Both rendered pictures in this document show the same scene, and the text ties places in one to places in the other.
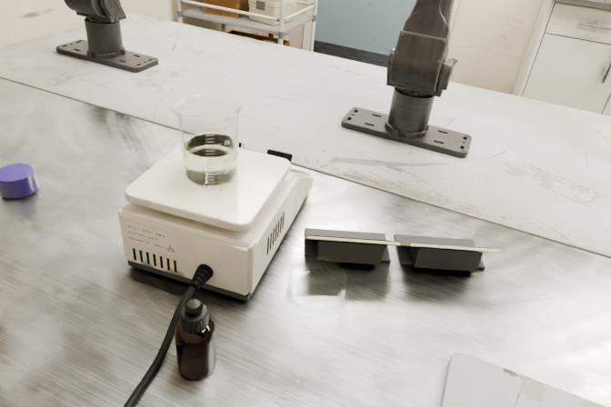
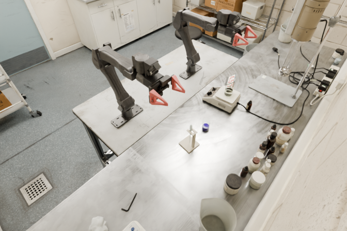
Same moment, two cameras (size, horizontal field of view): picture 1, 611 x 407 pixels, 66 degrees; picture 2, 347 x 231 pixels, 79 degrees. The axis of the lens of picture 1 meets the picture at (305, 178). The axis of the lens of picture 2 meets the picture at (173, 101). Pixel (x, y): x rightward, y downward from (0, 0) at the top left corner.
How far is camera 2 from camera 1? 1.29 m
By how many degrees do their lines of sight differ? 53
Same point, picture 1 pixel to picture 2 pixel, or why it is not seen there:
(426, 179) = (208, 75)
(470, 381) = (252, 86)
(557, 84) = (103, 28)
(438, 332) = (243, 86)
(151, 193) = (232, 100)
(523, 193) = (214, 66)
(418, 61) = (197, 59)
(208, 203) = (235, 95)
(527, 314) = (241, 78)
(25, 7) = not seen: outside the picture
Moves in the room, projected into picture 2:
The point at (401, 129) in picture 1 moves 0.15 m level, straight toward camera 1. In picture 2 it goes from (193, 71) to (212, 78)
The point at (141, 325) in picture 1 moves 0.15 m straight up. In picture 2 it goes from (241, 113) to (247, 95)
